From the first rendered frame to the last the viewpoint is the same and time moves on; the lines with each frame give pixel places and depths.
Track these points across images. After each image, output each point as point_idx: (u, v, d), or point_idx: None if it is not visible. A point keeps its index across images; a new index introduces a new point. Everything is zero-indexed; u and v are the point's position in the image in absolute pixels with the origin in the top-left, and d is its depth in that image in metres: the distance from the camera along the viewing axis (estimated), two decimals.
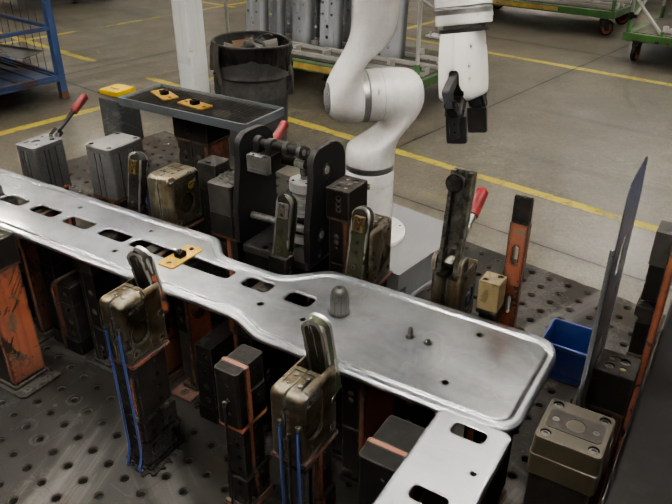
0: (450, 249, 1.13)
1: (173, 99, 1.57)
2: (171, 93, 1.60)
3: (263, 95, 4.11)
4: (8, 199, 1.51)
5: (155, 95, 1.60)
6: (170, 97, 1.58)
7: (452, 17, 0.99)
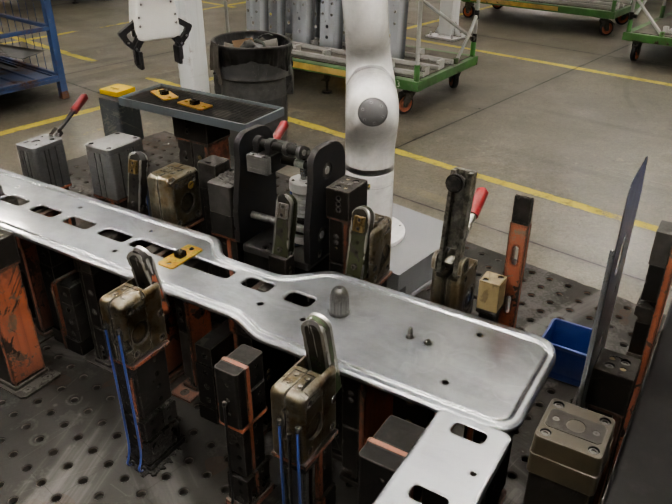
0: (450, 249, 1.13)
1: (173, 99, 1.57)
2: (171, 93, 1.60)
3: (263, 95, 4.11)
4: (8, 199, 1.51)
5: (155, 95, 1.60)
6: (170, 97, 1.58)
7: None
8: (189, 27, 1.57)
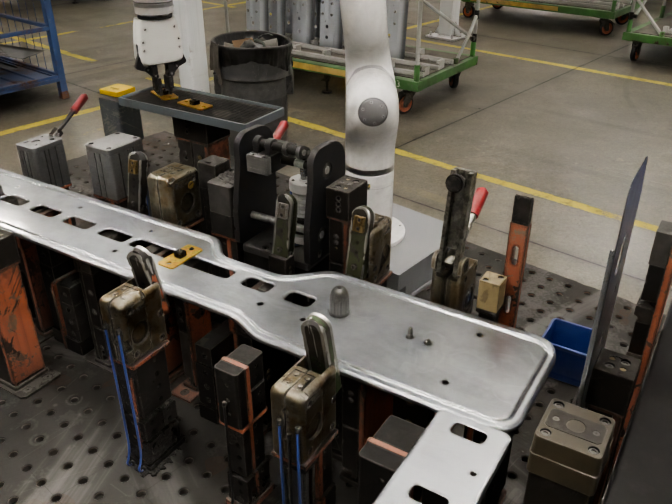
0: (450, 249, 1.13)
1: (173, 99, 1.57)
2: (171, 93, 1.60)
3: (263, 95, 4.11)
4: (8, 199, 1.51)
5: (155, 95, 1.60)
6: (170, 97, 1.58)
7: (134, 8, 1.49)
8: (183, 61, 1.59)
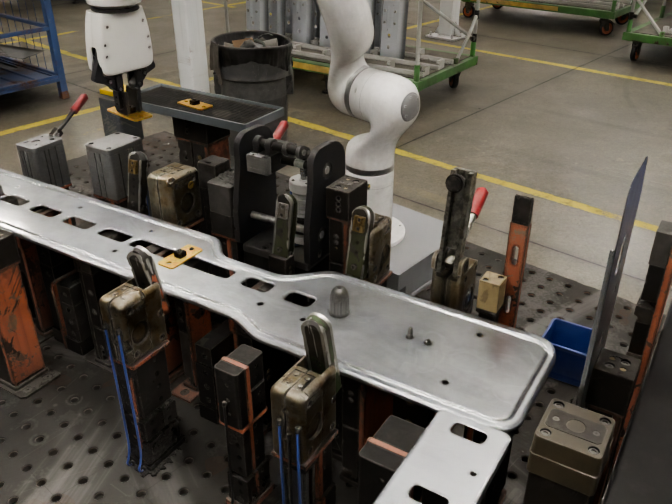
0: (450, 249, 1.13)
1: (147, 118, 1.17)
2: (138, 110, 1.19)
3: (263, 95, 4.11)
4: (8, 199, 1.51)
5: (118, 115, 1.18)
6: (141, 116, 1.18)
7: None
8: (151, 66, 1.18)
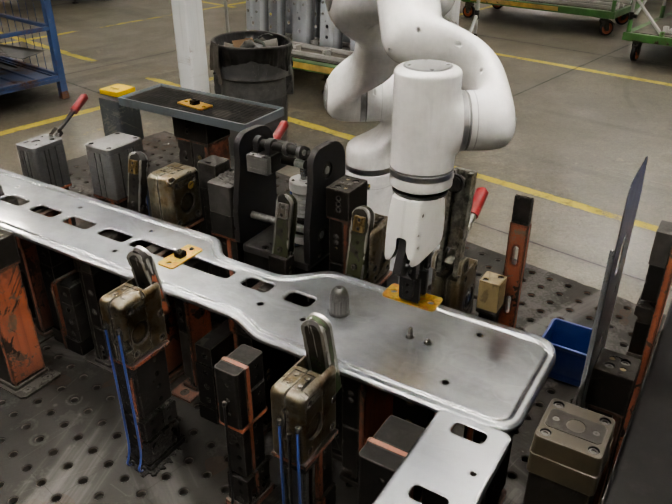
0: (450, 249, 1.13)
1: (440, 304, 1.00)
2: None
3: (263, 95, 4.11)
4: (8, 199, 1.51)
5: (403, 302, 1.00)
6: (429, 301, 1.00)
7: (406, 184, 0.89)
8: None
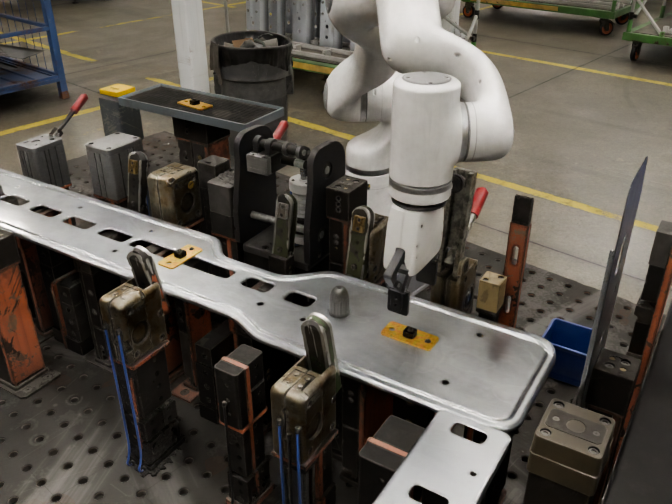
0: (450, 249, 1.13)
1: (436, 343, 1.03)
2: (417, 331, 1.06)
3: (263, 95, 4.11)
4: (8, 199, 1.51)
5: (401, 341, 1.04)
6: (426, 340, 1.04)
7: (404, 195, 0.89)
8: None
